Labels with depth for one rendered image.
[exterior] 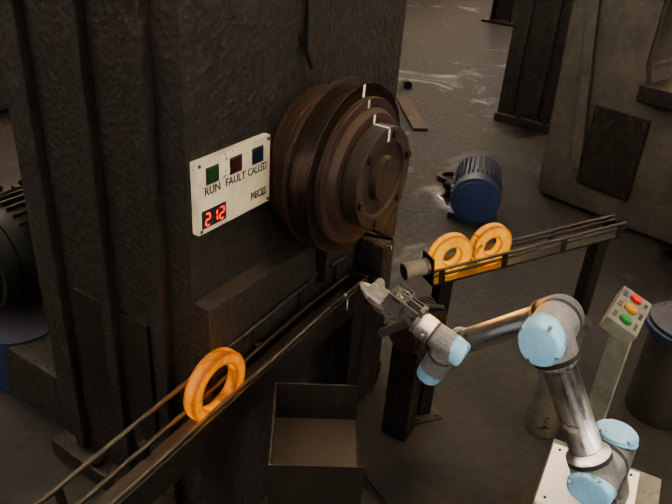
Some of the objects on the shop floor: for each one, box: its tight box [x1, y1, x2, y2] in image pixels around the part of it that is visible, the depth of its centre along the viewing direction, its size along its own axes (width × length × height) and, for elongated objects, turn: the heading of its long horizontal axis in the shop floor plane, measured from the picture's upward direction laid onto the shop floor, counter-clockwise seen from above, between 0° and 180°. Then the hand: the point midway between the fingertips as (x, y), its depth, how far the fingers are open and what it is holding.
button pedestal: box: [560, 286, 652, 443], centre depth 241 cm, size 16×24×62 cm, turn 140°
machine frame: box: [0, 0, 407, 504], centre depth 215 cm, size 73×108×176 cm
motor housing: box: [381, 295, 446, 442], centre depth 244 cm, size 13×22×54 cm, turn 140°
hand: (362, 287), depth 200 cm, fingers closed
